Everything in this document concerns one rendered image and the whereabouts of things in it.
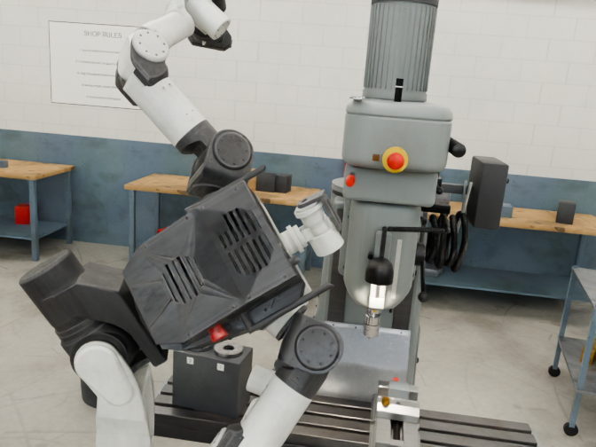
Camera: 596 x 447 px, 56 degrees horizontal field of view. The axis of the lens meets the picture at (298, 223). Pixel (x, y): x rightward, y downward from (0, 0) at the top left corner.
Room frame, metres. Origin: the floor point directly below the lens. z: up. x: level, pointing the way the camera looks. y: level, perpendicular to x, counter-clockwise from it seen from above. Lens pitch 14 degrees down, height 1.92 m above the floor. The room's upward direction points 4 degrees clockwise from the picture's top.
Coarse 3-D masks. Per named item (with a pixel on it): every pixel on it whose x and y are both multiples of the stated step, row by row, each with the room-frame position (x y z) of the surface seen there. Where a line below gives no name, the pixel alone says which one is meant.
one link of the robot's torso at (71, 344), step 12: (96, 324) 1.00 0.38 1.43; (108, 324) 1.01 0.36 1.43; (72, 336) 0.99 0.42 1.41; (84, 336) 0.98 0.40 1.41; (96, 336) 0.99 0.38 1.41; (108, 336) 1.00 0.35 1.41; (120, 336) 1.02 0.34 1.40; (72, 348) 0.99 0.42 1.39; (120, 348) 1.00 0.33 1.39; (132, 348) 1.03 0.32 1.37; (72, 360) 0.99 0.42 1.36; (132, 360) 1.03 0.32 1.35
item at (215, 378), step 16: (176, 352) 1.55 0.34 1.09; (192, 352) 1.55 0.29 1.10; (208, 352) 1.56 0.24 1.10; (224, 352) 1.54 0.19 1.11; (240, 352) 1.55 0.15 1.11; (176, 368) 1.55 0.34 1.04; (192, 368) 1.54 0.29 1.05; (208, 368) 1.53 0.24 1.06; (224, 368) 1.51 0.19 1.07; (240, 368) 1.51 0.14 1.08; (176, 384) 1.55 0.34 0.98; (192, 384) 1.54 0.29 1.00; (208, 384) 1.52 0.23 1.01; (224, 384) 1.51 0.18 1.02; (240, 384) 1.52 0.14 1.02; (176, 400) 1.55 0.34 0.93; (192, 400) 1.54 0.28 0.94; (208, 400) 1.52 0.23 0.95; (224, 400) 1.51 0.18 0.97; (240, 400) 1.53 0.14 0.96
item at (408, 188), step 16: (368, 176) 1.43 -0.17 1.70; (384, 176) 1.42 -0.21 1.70; (400, 176) 1.42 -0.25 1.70; (416, 176) 1.42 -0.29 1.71; (432, 176) 1.41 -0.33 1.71; (352, 192) 1.43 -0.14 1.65; (368, 192) 1.43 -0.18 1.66; (384, 192) 1.42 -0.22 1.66; (400, 192) 1.42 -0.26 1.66; (416, 192) 1.41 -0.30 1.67; (432, 192) 1.41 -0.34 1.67
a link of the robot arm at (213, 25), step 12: (192, 0) 1.41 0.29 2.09; (204, 0) 1.42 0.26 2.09; (216, 0) 1.43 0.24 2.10; (192, 12) 1.42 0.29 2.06; (204, 12) 1.41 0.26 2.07; (216, 12) 1.41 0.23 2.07; (204, 24) 1.41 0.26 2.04; (216, 24) 1.41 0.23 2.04; (228, 24) 1.45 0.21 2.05; (204, 36) 1.48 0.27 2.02; (216, 36) 1.44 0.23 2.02
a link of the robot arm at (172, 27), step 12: (144, 24) 1.28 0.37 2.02; (156, 24) 1.28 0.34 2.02; (168, 24) 1.30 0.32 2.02; (180, 24) 1.33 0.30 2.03; (132, 36) 1.22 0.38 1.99; (168, 36) 1.29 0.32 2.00; (180, 36) 1.33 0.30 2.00; (120, 60) 1.24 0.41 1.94; (120, 72) 1.24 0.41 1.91; (132, 72) 1.21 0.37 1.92
